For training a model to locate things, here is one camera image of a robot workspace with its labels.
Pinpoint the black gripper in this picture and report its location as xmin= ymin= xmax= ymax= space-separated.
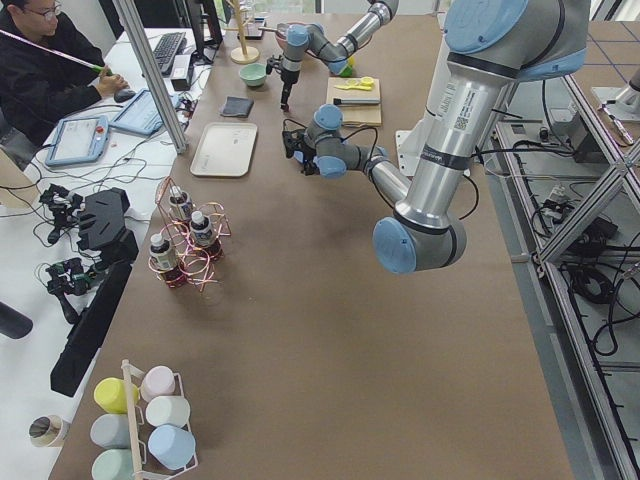
xmin=266 ymin=55 xmax=299 ymax=112
xmin=282 ymin=128 xmax=319 ymax=175

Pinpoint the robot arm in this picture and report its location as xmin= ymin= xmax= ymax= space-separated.
xmin=266 ymin=0 xmax=399 ymax=112
xmin=283 ymin=1 xmax=590 ymax=274

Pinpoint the person's hand on mouse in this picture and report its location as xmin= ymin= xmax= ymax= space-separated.
xmin=95 ymin=71 xmax=129 ymax=98

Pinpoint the mint green bowl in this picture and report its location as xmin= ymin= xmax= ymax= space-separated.
xmin=239 ymin=63 xmax=267 ymax=88

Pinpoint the folded grey cloth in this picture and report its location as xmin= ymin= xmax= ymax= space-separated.
xmin=220 ymin=96 xmax=254 ymax=118

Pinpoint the steel muddler black tip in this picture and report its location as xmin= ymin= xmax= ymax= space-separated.
xmin=332 ymin=98 xmax=381 ymax=107

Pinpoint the green lime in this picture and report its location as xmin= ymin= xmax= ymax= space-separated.
xmin=339 ymin=65 xmax=353 ymax=78

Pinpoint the wooden cutting board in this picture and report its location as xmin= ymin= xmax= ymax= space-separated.
xmin=326 ymin=77 xmax=382 ymax=127

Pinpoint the cream rabbit tray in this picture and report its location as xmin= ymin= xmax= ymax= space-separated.
xmin=190 ymin=122 xmax=258 ymax=178

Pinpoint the yellow plastic knife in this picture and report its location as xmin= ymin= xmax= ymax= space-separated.
xmin=334 ymin=83 xmax=374 ymax=91

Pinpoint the lemon half upper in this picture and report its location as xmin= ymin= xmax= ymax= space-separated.
xmin=360 ymin=76 xmax=375 ymax=88

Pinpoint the small black box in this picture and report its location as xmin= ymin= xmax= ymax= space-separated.
xmin=170 ymin=55 xmax=194 ymax=92

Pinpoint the computer monitor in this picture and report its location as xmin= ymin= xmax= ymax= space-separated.
xmin=185 ymin=0 xmax=223 ymax=66

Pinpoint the black keyboard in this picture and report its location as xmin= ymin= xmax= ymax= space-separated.
xmin=153 ymin=32 xmax=186 ymax=77

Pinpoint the tea bottle back right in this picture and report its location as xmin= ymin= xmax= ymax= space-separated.
xmin=169 ymin=185 xmax=193 ymax=222

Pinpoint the tea bottle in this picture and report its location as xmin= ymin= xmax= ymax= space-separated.
xmin=189 ymin=210 xmax=223 ymax=261
xmin=169 ymin=185 xmax=193 ymax=222
xmin=149 ymin=233 xmax=186 ymax=288

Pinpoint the tea bottle back left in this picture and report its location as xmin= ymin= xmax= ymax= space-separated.
xmin=189 ymin=210 xmax=223 ymax=261

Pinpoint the teach pendant back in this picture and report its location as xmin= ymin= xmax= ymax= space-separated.
xmin=109 ymin=89 xmax=164 ymax=136

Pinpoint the teach pendant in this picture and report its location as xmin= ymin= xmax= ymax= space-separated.
xmin=45 ymin=115 xmax=109 ymax=167
xmin=109 ymin=89 xmax=164 ymax=136

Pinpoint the black computer mouse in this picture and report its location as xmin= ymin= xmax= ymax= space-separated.
xmin=113 ymin=89 xmax=136 ymax=104

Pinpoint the tea bottle front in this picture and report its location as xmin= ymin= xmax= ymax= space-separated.
xmin=149 ymin=233 xmax=186 ymax=288

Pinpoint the green tipped white rod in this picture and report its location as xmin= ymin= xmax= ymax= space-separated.
xmin=0 ymin=28 xmax=114 ymax=78

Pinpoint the black gripper stand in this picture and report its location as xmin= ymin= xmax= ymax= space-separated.
xmin=42 ymin=185 xmax=139 ymax=397

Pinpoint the teach pendant front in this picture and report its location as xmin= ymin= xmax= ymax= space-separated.
xmin=45 ymin=115 xmax=109 ymax=167

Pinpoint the spare gripper upper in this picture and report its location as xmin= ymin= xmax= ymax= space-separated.
xmin=39 ymin=184 xmax=84 ymax=245

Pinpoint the spare gripper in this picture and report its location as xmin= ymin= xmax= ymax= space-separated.
xmin=39 ymin=184 xmax=84 ymax=245
xmin=46 ymin=257 xmax=104 ymax=325

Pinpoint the seated person black jacket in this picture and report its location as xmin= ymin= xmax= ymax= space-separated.
xmin=1 ymin=1 xmax=113 ymax=146

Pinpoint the spare gripper lower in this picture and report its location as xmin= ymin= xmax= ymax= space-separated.
xmin=46 ymin=257 xmax=104 ymax=325

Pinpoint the pink cup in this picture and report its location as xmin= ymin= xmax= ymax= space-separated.
xmin=140 ymin=365 xmax=176 ymax=402

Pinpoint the white cup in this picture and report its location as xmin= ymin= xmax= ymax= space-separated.
xmin=145 ymin=396 xmax=191 ymax=428

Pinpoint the yellow cup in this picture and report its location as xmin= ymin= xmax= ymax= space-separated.
xmin=93 ymin=377 xmax=127 ymax=414

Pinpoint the light blue cup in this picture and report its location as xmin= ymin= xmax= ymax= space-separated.
xmin=147 ymin=424 xmax=196 ymax=470

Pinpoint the grey cup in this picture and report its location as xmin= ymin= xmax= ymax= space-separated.
xmin=90 ymin=413 xmax=130 ymax=449

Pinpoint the pale green cup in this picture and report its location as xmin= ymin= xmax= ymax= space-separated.
xmin=91 ymin=449 xmax=133 ymax=480

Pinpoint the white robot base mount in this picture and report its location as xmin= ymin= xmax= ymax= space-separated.
xmin=395 ymin=128 xmax=425 ymax=178

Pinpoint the copper wire bottle rack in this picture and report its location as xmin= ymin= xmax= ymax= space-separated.
xmin=148 ymin=177 xmax=231 ymax=291

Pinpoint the aluminium frame post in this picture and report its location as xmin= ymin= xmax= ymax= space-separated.
xmin=113 ymin=0 xmax=187 ymax=154

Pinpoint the white wire cup rack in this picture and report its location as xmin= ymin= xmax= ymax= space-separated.
xmin=121 ymin=359 xmax=199 ymax=479

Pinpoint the aluminium side frame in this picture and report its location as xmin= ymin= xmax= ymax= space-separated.
xmin=494 ymin=0 xmax=640 ymax=480

